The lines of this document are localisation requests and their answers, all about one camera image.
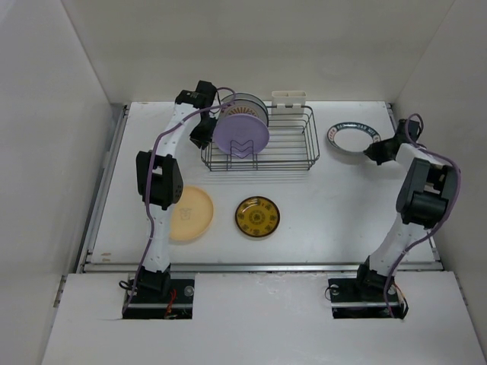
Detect purple plastic plate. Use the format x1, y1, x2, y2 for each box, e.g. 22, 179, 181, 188
212, 114, 270, 158

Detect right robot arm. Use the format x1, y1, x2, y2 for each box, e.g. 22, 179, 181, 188
352, 113, 461, 300

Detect white plate blue rim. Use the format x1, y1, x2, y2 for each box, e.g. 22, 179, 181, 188
326, 122, 381, 155

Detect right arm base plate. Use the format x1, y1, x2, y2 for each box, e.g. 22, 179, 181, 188
325, 278, 409, 320

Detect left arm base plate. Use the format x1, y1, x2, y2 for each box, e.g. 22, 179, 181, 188
119, 278, 195, 320

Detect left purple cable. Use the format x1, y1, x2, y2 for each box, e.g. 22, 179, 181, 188
125, 86, 237, 307

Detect beige plastic plate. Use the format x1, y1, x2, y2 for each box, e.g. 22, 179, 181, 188
170, 186, 214, 242

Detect small yellow patterned plate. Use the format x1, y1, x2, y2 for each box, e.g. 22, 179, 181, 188
234, 196, 281, 240

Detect grey rimmed patterned plate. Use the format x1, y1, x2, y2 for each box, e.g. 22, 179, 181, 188
218, 92, 269, 125

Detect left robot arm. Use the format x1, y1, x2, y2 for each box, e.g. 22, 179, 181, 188
127, 81, 218, 304

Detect wire dish rack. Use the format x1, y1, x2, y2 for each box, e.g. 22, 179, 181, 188
200, 106, 320, 172

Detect white utensil holder cup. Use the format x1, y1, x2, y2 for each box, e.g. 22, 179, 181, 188
271, 90, 307, 112

